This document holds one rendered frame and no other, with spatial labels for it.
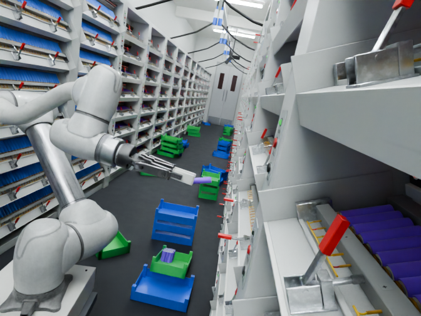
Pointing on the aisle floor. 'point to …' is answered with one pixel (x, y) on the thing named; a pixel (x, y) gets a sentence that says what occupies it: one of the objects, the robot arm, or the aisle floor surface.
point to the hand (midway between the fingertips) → (183, 175)
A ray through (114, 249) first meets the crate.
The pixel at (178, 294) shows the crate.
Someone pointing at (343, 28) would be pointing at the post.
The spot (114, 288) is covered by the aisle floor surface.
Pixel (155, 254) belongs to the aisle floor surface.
